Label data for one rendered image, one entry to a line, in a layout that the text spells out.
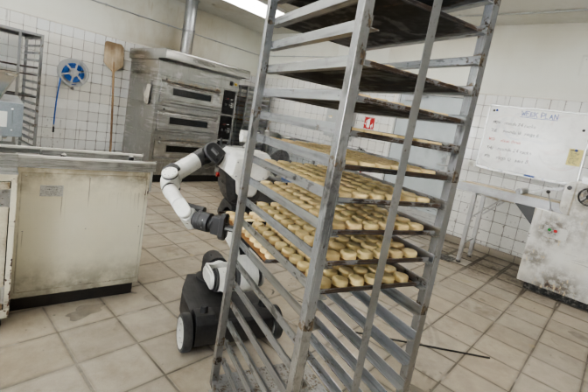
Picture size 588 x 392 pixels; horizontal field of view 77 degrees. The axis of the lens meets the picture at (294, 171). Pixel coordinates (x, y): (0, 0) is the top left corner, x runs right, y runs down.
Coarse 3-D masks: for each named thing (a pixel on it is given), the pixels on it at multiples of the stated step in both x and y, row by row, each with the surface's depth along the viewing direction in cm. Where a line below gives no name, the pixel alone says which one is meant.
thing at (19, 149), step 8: (0, 144) 212; (8, 144) 215; (0, 152) 212; (8, 152) 214; (24, 152) 219; (32, 152) 222; (48, 152) 227; (56, 152) 229; (64, 152) 232; (72, 152) 234; (80, 152) 237; (88, 152) 240; (96, 152) 243; (104, 152) 246; (112, 152) 249; (136, 160) 260
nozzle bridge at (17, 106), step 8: (8, 96) 206; (16, 96) 217; (0, 104) 169; (8, 104) 171; (16, 104) 173; (0, 112) 170; (8, 112) 172; (16, 112) 174; (0, 120) 171; (8, 120) 172; (16, 120) 174; (0, 128) 171; (8, 128) 173; (16, 128) 175; (16, 136) 176
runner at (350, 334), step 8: (320, 304) 172; (328, 312) 166; (336, 320) 161; (344, 328) 156; (352, 336) 151; (368, 352) 142; (368, 360) 138; (376, 360) 138; (384, 360) 134; (376, 368) 134; (384, 368) 134; (392, 368) 130; (384, 376) 130; (392, 376) 130; (400, 376) 127; (392, 384) 127; (400, 384) 127
